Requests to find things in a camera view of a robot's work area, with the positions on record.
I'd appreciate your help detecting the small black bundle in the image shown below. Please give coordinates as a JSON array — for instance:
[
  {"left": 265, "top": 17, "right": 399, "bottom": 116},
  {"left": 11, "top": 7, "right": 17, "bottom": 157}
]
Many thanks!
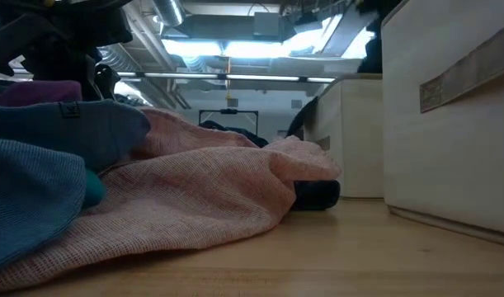
[{"left": 291, "top": 180, "right": 341, "bottom": 212}]

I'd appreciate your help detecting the teal garment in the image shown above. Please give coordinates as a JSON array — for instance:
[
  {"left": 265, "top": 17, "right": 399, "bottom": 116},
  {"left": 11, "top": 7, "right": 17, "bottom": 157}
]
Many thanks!
[{"left": 82, "top": 167, "right": 107, "bottom": 210}]

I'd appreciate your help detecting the black rectangular frame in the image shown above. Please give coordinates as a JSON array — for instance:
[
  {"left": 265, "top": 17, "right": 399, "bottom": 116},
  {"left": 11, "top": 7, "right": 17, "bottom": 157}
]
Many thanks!
[{"left": 198, "top": 108, "right": 260, "bottom": 137}]

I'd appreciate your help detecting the slate blue sock with label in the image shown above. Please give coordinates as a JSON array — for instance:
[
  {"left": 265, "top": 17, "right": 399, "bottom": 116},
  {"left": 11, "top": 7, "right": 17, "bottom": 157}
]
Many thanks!
[{"left": 0, "top": 100, "right": 152, "bottom": 172}]

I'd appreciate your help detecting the pink shirt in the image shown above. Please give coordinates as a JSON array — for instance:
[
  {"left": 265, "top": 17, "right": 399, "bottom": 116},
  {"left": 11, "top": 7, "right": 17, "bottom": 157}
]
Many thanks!
[{"left": 0, "top": 106, "right": 342, "bottom": 294}]

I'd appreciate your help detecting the grey ceiling unit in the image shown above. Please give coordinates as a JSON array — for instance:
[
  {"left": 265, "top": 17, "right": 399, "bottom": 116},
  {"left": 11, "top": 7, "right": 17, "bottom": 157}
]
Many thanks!
[{"left": 253, "top": 12, "right": 285, "bottom": 40}]

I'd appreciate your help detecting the smooth silver ceiling duct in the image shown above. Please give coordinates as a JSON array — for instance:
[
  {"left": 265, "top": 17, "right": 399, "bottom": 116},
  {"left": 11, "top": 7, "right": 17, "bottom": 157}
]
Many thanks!
[{"left": 152, "top": 0, "right": 186, "bottom": 26}]

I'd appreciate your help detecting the beige fabric storage bin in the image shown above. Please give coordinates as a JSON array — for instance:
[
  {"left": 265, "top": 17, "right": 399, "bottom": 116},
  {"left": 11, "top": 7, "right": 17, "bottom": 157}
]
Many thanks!
[
  {"left": 304, "top": 73, "right": 384, "bottom": 199},
  {"left": 380, "top": 0, "right": 504, "bottom": 248}
]

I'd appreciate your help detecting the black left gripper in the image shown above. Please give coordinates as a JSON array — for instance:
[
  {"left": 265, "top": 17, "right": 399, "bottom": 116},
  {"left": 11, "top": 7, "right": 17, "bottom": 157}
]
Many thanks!
[{"left": 0, "top": 0, "right": 134, "bottom": 102}]

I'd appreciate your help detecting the long ceiling light strip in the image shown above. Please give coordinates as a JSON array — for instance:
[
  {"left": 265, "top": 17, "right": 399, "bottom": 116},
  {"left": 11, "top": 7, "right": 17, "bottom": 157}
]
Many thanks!
[{"left": 117, "top": 72, "right": 337, "bottom": 83}]

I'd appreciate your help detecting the purple garment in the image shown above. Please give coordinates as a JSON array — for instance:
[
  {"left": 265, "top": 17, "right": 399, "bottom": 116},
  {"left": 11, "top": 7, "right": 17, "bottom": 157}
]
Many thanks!
[{"left": 0, "top": 79, "right": 84, "bottom": 108}]

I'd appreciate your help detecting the blue-grey knit sock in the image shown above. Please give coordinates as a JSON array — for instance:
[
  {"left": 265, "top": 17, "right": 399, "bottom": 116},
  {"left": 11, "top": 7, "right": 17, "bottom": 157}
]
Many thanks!
[{"left": 0, "top": 136, "right": 87, "bottom": 271}]

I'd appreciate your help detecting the large ribbed silver duct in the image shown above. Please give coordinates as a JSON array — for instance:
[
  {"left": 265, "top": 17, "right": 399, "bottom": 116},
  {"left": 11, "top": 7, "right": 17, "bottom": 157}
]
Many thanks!
[{"left": 97, "top": 45, "right": 131, "bottom": 71}]

